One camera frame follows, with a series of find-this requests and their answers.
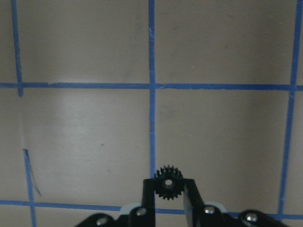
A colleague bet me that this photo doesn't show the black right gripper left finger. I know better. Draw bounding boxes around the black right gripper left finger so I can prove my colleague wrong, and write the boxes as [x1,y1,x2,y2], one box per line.
[141,179,155,227]

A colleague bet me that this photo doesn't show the small black gear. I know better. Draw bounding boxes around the small black gear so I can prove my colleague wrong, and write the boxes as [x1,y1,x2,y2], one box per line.
[154,165,184,201]

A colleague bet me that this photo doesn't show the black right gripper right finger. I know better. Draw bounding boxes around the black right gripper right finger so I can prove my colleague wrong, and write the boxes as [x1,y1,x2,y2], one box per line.
[183,179,204,227]

